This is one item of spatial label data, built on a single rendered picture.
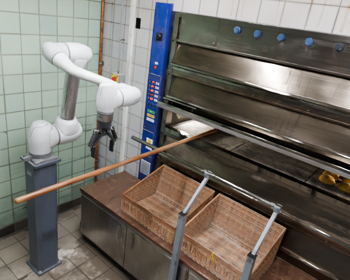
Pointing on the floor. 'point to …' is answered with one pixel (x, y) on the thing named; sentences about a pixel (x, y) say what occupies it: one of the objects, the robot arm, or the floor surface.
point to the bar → (192, 204)
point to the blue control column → (160, 14)
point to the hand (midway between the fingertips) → (102, 152)
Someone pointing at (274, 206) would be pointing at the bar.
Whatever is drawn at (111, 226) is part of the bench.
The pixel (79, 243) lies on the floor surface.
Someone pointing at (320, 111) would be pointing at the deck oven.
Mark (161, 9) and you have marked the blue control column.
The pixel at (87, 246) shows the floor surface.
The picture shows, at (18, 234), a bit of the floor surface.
